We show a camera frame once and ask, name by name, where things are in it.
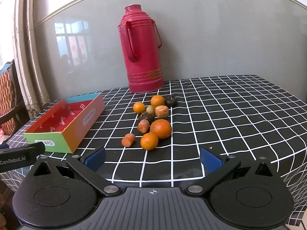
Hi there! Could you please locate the medium orange front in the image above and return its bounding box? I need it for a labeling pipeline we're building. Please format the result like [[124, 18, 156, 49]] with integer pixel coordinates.
[[140, 132, 159, 151]]

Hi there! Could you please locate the large orange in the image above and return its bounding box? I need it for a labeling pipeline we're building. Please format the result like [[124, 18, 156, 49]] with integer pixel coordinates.
[[150, 119, 172, 139]]

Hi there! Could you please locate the dark mangosteen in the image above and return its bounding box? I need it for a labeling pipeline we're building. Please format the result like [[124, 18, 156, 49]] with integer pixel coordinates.
[[138, 111, 155, 124], [164, 95, 177, 108]]

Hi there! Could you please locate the small orange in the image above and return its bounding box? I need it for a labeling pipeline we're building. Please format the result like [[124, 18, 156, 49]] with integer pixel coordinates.
[[150, 94, 164, 107], [133, 102, 146, 114]]

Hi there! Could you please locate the dark mangosteen back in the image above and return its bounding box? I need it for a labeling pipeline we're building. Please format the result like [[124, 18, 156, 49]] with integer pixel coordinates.
[[164, 95, 177, 108]]

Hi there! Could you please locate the pale longan fruit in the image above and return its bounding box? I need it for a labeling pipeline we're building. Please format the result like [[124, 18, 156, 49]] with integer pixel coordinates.
[[146, 105, 156, 115]]

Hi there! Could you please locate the small orange back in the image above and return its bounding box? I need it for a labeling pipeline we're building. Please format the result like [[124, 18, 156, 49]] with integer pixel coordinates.
[[150, 94, 164, 107]]

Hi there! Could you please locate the wooden sofa with woven cushion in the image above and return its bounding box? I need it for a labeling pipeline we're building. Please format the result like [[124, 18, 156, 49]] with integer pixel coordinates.
[[1, 61, 30, 143]]

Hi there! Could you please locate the colourful cardboard box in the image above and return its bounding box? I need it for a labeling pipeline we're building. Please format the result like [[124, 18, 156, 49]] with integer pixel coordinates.
[[24, 92, 105, 154]]

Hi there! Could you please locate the black white grid tablecloth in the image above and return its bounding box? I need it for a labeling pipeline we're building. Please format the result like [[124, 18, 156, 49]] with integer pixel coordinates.
[[2, 75, 306, 229]]

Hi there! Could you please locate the beige lace curtain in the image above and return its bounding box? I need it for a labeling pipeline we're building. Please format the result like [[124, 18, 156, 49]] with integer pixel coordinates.
[[13, 0, 50, 118]]

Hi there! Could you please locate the red thermos flask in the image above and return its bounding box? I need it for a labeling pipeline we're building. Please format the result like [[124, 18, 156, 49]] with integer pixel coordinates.
[[118, 4, 164, 93]]

